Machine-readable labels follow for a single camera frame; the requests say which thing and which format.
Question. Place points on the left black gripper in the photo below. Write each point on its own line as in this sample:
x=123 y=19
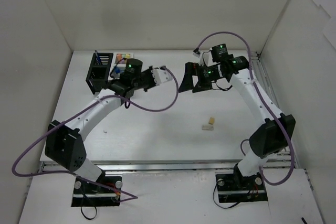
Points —
x=148 y=81

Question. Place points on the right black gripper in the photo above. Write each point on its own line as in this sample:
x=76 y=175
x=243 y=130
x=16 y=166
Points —
x=198 y=77

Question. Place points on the yellow eraser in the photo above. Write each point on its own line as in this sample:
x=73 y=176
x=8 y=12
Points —
x=211 y=121

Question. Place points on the white eraser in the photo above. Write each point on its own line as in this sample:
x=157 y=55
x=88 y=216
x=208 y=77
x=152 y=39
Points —
x=207 y=127

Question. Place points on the blue pen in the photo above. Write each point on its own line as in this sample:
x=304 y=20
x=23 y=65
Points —
x=97 y=58

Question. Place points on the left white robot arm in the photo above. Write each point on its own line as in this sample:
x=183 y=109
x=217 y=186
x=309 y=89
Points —
x=65 y=145

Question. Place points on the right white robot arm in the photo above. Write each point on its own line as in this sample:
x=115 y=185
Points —
x=235 y=71

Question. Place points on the white slotted container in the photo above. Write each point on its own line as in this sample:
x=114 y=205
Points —
x=117 y=64

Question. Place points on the black slotted container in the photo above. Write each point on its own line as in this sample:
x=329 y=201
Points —
x=97 y=76

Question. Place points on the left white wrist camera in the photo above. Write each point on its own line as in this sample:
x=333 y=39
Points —
x=161 y=75

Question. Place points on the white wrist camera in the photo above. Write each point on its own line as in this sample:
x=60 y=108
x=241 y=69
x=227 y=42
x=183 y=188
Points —
x=197 y=53
x=161 y=75

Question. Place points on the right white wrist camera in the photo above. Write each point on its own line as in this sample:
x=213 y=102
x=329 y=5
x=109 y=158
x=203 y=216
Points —
x=197 y=53

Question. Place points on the aluminium rail right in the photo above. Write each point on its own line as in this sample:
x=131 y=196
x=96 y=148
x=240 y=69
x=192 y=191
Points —
x=267 y=82

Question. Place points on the aluminium rail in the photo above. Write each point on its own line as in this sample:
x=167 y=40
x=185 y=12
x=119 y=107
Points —
x=267 y=82
x=132 y=166

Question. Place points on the aluminium rail front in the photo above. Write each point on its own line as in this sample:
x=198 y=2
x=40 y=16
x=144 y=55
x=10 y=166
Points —
x=132 y=166

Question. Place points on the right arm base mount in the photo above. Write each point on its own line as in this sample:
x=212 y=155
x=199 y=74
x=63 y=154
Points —
x=251 y=189

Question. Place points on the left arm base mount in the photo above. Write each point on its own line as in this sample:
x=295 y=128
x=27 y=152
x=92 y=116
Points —
x=86 y=194

